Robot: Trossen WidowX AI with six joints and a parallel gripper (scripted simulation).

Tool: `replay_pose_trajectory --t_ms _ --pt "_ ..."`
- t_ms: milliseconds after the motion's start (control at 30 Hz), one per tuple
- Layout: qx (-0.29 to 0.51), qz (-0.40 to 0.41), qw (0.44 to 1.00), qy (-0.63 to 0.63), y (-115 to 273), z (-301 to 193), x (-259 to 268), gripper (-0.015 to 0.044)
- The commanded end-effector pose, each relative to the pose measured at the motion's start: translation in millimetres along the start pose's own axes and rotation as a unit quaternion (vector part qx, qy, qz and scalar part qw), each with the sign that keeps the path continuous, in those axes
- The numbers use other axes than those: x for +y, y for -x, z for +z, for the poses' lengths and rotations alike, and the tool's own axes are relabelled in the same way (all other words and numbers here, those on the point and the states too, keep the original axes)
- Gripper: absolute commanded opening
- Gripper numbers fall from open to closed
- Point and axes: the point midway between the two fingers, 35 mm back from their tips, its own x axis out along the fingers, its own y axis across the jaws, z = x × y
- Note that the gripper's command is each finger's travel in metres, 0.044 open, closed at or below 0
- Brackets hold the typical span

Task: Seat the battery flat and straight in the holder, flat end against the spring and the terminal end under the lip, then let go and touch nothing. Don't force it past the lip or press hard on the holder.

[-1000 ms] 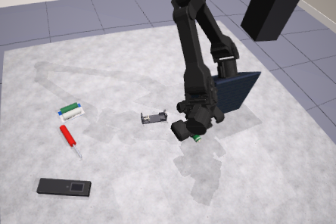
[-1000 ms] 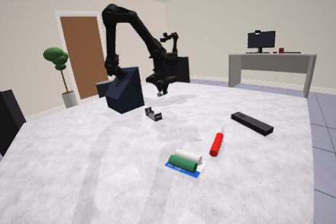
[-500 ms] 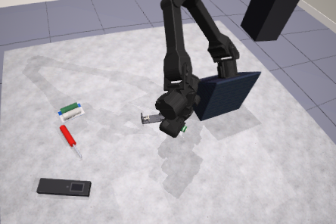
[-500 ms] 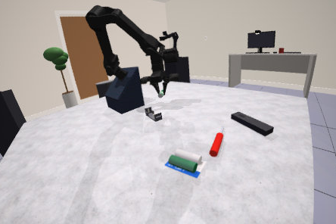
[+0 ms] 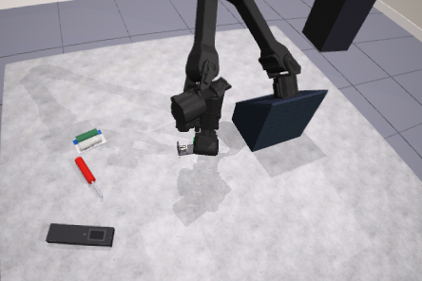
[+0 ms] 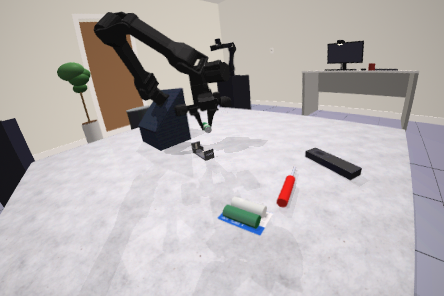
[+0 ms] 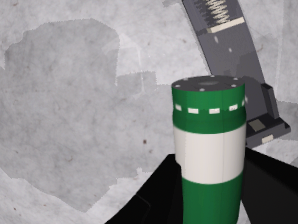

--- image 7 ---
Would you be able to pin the green and white battery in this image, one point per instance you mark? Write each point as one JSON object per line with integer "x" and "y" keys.
{"x": 209, "y": 121}

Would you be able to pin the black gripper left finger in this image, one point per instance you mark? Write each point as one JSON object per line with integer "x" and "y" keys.
{"x": 158, "y": 201}

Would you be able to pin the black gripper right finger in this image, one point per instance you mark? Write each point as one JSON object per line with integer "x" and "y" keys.
{"x": 269, "y": 189}

